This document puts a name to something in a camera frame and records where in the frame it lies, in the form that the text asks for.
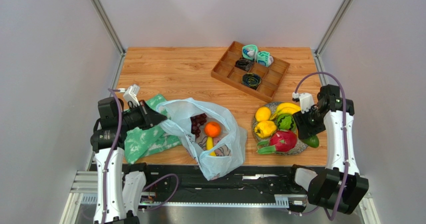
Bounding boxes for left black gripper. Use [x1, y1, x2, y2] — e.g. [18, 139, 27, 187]
[117, 99, 167, 131]

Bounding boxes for green fake avocado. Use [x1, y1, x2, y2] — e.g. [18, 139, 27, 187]
[301, 135, 320, 148]

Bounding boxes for green fake watermelon ball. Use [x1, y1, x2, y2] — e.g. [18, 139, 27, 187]
[276, 114, 296, 131]

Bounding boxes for yellow fake banana bunch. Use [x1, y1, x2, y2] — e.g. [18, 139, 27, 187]
[269, 102, 301, 120]

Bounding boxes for pink fake dragon fruit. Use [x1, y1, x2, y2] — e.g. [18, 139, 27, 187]
[257, 130, 298, 154]

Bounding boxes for yellow fake bell pepper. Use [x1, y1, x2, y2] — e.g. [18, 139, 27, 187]
[254, 120, 278, 139]

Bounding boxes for yellow fake lemon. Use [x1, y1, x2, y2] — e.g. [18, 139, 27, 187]
[254, 106, 272, 122]

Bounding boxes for translucent printed plastic bag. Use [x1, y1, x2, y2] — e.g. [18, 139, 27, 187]
[155, 98, 248, 181]

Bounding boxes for single yellow fake banana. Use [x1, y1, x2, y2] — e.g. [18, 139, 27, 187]
[206, 136, 216, 156]

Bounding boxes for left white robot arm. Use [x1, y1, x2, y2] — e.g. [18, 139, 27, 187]
[90, 97, 167, 223]

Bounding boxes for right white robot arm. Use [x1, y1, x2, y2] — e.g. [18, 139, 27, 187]
[292, 84, 369, 214]

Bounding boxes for dark red fake grapes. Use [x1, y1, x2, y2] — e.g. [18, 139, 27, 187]
[190, 113, 207, 138]

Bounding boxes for orange fake tangerine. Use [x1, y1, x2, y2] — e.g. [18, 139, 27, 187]
[204, 121, 222, 138]

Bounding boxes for green white folded cloth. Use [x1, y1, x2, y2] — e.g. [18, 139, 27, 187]
[123, 94, 183, 164]

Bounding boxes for speckled round plate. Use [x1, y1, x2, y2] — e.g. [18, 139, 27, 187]
[252, 102, 308, 156]

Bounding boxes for teal white rolled sock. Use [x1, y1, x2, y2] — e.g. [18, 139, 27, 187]
[241, 44, 259, 61]
[256, 51, 274, 67]

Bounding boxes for brown wooden compartment tray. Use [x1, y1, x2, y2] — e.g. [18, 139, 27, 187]
[211, 41, 290, 102]

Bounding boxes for black item in tray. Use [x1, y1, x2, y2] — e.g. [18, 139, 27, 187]
[234, 58, 254, 72]

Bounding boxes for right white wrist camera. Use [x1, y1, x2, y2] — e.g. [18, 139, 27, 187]
[292, 92, 315, 113]

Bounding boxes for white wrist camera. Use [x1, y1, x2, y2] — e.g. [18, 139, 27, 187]
[292, 92, 315, 113]
[117, 84, 141, 108]

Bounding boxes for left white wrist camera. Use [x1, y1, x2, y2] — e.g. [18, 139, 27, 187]
[117, 84, 141, 108]

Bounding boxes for aluminium frame rail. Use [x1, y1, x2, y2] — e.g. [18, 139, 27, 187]
[59, 170, 380, 224]

